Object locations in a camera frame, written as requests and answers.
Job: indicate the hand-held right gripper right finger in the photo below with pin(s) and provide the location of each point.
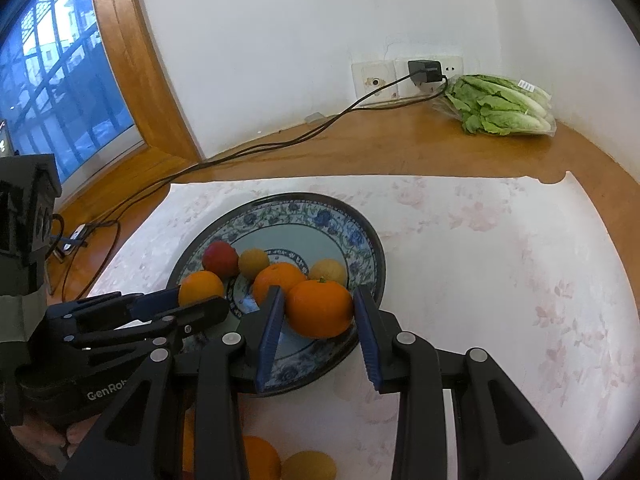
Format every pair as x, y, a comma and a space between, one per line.
370, 340

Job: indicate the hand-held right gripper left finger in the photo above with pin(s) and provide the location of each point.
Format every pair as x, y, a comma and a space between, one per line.
270, 340

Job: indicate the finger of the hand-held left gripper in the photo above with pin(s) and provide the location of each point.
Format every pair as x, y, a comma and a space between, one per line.
200, 312
160, 299

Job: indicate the small deep orange tangerine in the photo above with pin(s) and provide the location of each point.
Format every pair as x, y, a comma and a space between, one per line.
280, 277
317, 307

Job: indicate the red apple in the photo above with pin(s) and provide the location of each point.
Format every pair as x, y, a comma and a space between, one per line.
221, 258

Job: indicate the small yellowish round fruit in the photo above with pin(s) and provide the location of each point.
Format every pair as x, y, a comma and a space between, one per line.
327, 271
307, 466
253, 261

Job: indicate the blue floral ceramic plate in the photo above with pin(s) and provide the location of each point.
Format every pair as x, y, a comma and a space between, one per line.
325, 225

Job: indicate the person's left hand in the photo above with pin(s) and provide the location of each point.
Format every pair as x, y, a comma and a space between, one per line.
40, 440

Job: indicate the small white device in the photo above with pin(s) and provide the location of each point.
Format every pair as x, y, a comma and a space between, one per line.
76, 234

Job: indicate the white floral tablecloth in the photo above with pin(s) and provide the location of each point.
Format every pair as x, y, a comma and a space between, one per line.
475, 285

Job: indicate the glass window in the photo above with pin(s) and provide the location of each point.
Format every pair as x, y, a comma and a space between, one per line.
60, 85

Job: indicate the bagged green lettuce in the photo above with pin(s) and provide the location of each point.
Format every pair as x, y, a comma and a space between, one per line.
495, 105

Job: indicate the black power adapter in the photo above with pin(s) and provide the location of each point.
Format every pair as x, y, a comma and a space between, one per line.
424, 71

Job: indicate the wooden window frame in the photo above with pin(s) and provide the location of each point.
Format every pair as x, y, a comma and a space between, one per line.
150, 85

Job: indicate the white wall socket round port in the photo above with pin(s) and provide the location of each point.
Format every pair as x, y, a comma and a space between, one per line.
372, 85

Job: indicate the white wall power socket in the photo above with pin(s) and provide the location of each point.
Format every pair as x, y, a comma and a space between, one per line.
452, 66

